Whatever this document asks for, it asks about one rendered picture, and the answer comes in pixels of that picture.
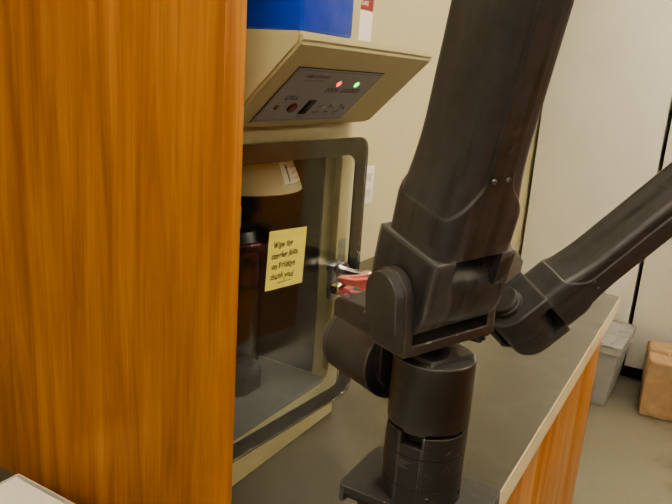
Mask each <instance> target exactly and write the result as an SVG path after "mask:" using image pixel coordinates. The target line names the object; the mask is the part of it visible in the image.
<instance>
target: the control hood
mask: <svg viewBox="0 0 672 504"><path fill-rule="evenodd" d="M432 55H433V54H431V52H430V51H424V50H418V49H411V48H405V47H399V46H393V45H387V44H380V43H374V42H368V41H362V40H356V39H349V38H343V37H337V36H331V35H325V34H318V33H312V32H306V31H297V30H269V29H246V55H245V87H244V118H243V128H249V127H268V126H287V125H306V124H325V123H344V122H363V121H366V120H369V119H370V118H371V117H373V116H374V115H375V114H376V113H377V112H378V111H379V110H380V109H381V108H382V107H383V106H384V105H385V104H386V103H387V102H388V101H389V100H390V99H391V98H392V97H393V96H394V95H396V94H397V93H398V92H399V91H400V90H401V89H402V88H403V87H404V86H405V85H406V84H407V83H408V82H409V81H410V80H411V79H412V78H413V77H414V76H415V75H416V74H417V73H419V72H420V71H421V70H422V69H423V68H424V67H425V66H426V65H427V64H428V63H429V62H430V60H431V58H432ZM299 66H301V67H313V68H326V69H338V70H351V71H363V72H376V73H385V74H384V75H383V76H382V77H381V78H380V79H379V80H378V81H377V82H376V83H375V84H374V85H373V86H372V87H371V88H370V89H369V90H368V91H367V92H366V93H365V94H364V95H363V96H362V97H361V98H360V99H359V100H358V101H357V102H356V103H355V104H354V105H353V106H352V107H351V108H350V109H349V110H348V111H347V112H346V113H345V114H344V115H343V116H342V117H341V118H340V119H322V120H298V121H275V122H251V123H249V122H250V121H251V120H252V118H253V117H254V116H255V115H256V114H257V113H258V112H259V111H260V110H261V108H262V107H263V106H264V105H265V104H266V103H267V102H268V101H269V100H270V99H271V97H272V96H273V95H274V94H275V93H276V92H277V91H278V90H279V89H280V87H281V86H282V85H283V84H284V83H285V82H286V81H287V80H288V79H289V77H290V76H291V75H292V74H293V73H294V72H295V71H296V70H297V69H298V68H299Z"/></svg>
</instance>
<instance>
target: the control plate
mask: <svg viewBox="0 0 672 504"><path fill-rule="evenodd" d="M384 74H385V73H376V72H363V71H351V70H338V69H326V68H313V67H301V66H299V68H298V69H297V70H296V71H295V72H294V73H293V74H292V75H291V76H290V77H289V79H288V80H287V81H286V82H285V83H284V84H283V85H282V86H281V87H280V89H279V90H278V91H277V92H276V93H275V94H274V95H273V96H272V97H271V99H270V100H269V101H268V102H267V103H266V104H265V105H264V106H263V107H262V108H261V110H260V111H259V112H258V113H257V114H256V115H255V116H254V117H253V118H252V120H251V121H250V122H249V123H251V122H275V121H298V120H322V119H340V118H341V117H342V116H343V115H344V114H345V113H346V112H347V111H348V110H349V109H350V108H351V107H352V106H353V105H354V104H355V103H356V102H357V101H358V100H359V99H360V98H361V97H362V96H363V95H364V94H365V93H366V92H367V91H368V90H369V89H370V88H371V87H372V86H373V85H374V84H375V83H376V82H377V81H378V80H379V79H380V78H381V77H382V76H383V75H384ZM339 81H343V83H342V84H341V85H340V86H338V87H335V85H336V83H338V82H339ZM357 82H360V84H359V85H358V86H357V87H355V88H353V85H354V84H355V83H357ZM309 100H318V101H317V102H316V103H315V104H314V105H313V106H312V107H311V108H310V109H309V110H308V111H307V112H306V113H305V114H297V113H298V112H299V111H300V110H301V109H302V108H303V107H304V106H305V105H306V104H307V103H308V102H309ZM293 103H297V105H298V107H297V109H296V110H295V111H293V112H291V113H288V112H287V111H286V109H287V108H288V107H289V106H290V105H291V104H293ZM322 103H324V107H325V108H324V109H323V110H322V109H321V108H318V106H319V105H320V104H322ZM333 103H334V104H335V105H334V107H335V108H334V109H333V110H332V109H331V108H329V106H330V105H331V104H333ZM342 103H344V104H345V105H344V107H345V108H344V109H341V108H339V106H340V105H341V104H342ZM277 104H280V107H279V108H278V109H277V110H275V111H272V108H273V107H274V106H275V105H277Z"/></svg>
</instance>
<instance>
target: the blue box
mask: <svg viewBox="0 0 672 504"><path fill-rule="evenodd" d="M353 5H354V0H247V23H246V29H269V30H297V31H306V32H312V33H318V34H325V35H331V36H337V37H343V38H351V34H352V20H353Z"/></svg>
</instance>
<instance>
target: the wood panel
mask: <svg viewBox="0 0 672 504"><path fill-rule="evenodd" d="M246 23H247V0H0V467H2V468H4V469H6V470H8V471H10V472H11V473H13V474H21V475H23V476H25V477H26V478H28V479H30V480H32V481H34V482H36V483H38V484H39V485H41V486H43V487H45V488H47V489H49V490H51V491H53V492H54V493H56V494H58V495H60V496H62V497H64V498H66V499H67V500H69V501H71V502H73V503H75V504H231V500H232V468H233V436H234V405H235V373H236V341H237V309H238V277H239V246H240V214H241V182H242V150H243V118H244V87H245V55H246Z"/></svg>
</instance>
